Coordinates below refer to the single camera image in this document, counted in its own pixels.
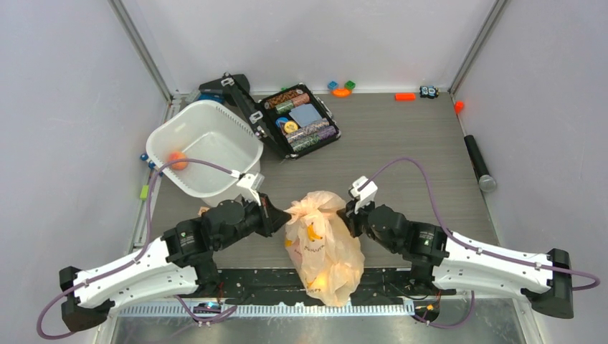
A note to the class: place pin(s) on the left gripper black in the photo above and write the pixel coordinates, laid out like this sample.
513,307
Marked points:
272,217

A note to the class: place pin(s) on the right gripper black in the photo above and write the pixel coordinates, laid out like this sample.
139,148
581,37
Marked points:
350,218

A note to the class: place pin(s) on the translucent plastic bag banana print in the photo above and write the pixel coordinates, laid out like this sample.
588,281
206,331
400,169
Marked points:
328,260

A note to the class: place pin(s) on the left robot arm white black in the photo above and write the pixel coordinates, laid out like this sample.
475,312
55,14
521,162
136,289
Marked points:
180,262

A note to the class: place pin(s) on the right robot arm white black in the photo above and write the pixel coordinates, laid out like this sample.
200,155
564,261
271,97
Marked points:
445,260

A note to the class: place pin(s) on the orange fake peach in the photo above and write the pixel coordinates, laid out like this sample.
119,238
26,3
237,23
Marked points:
178,160

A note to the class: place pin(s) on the small wooden cube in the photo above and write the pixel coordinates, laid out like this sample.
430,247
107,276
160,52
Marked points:
202,211

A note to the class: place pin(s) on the black poker chip case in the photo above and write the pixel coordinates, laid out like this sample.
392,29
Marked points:
292,122

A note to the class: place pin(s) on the white plastic basin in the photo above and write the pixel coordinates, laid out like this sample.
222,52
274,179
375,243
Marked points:
208,131

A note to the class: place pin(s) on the orange block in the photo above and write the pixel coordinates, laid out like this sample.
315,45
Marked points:
405,96

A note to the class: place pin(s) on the green clip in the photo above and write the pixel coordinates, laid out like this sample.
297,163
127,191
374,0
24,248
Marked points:
144,192

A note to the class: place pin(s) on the black microphone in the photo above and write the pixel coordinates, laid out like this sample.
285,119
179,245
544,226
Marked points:
486,182

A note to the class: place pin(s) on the green toy cube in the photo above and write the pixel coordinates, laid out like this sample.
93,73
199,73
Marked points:
350,85

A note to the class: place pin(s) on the blue toy cube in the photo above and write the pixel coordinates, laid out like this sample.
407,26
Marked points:
332,85

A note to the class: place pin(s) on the small toy car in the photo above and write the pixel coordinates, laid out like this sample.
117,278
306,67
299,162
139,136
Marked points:
430,92

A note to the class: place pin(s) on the orange corner piece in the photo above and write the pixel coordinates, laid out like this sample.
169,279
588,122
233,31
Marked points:
458,107

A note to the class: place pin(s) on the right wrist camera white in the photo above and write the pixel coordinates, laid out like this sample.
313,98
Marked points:
363,191

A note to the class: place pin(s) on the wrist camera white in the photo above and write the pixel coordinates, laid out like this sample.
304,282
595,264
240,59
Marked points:
248,185
363,191

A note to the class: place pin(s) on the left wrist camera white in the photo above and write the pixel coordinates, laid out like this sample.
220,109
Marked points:
248,185

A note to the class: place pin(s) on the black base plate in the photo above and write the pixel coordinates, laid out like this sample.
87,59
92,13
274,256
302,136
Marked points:
378,286

